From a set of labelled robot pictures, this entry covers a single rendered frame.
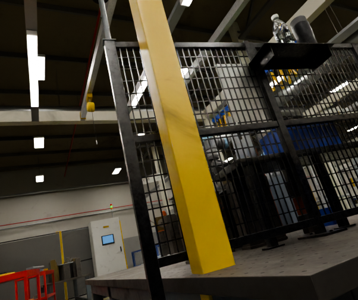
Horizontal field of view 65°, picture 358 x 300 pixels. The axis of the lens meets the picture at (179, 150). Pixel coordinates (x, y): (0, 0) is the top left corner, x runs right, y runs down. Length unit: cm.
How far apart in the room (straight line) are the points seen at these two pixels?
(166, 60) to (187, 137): 29
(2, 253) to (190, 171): 859
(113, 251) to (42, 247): 201
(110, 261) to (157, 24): 779
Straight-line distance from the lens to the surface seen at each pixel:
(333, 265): 52
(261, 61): 126
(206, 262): 80
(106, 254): 851
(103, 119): 550
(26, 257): 919
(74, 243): 923
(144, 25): 109
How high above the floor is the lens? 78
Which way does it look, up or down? 18 degrees up
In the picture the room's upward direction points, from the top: 14 degrees counter-clockwise
